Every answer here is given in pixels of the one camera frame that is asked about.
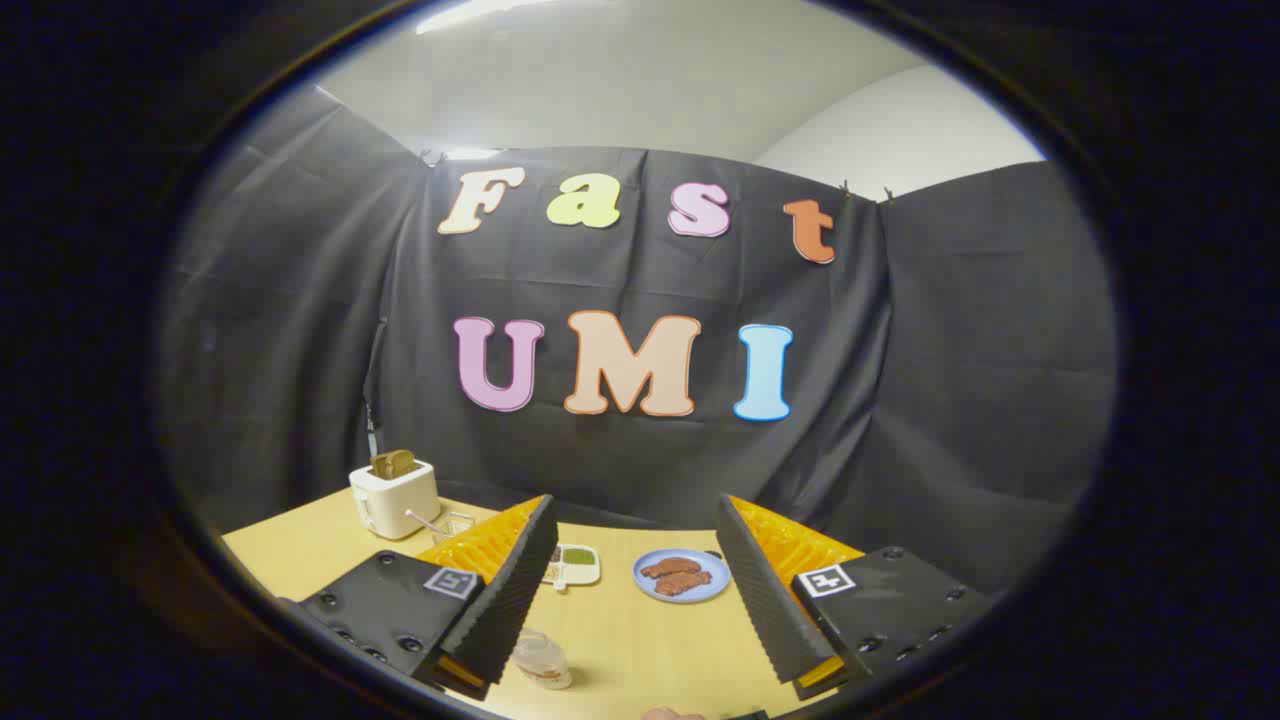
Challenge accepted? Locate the white toaster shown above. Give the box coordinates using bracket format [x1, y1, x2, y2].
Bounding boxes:
[348, 458, 442, 542]

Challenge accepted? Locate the wooden table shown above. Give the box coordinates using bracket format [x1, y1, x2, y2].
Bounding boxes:
[220, 488, 871, 720]

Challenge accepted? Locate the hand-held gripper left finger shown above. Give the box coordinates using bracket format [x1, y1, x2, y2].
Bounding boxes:
[285, 493, 561, 702]

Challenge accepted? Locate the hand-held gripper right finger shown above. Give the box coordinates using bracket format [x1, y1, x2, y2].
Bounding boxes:
[714, 493, 996, 703]

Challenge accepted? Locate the black backdrop cloth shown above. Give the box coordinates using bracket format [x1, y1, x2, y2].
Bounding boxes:
[158, 85, 1118, 601]

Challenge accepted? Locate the small wire basket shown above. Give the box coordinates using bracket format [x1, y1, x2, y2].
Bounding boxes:
[404, 507, 477, 547]

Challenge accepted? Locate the white sauce dish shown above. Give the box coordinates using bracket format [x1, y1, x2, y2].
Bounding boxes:
[543, 543, 602, 593]

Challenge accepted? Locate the blue plate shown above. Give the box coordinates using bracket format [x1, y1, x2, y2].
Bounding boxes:
[632, 547, 732, 605]

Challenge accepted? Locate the clear juice bottle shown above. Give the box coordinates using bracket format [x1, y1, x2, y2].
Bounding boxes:
[511, 629, 574, 692]

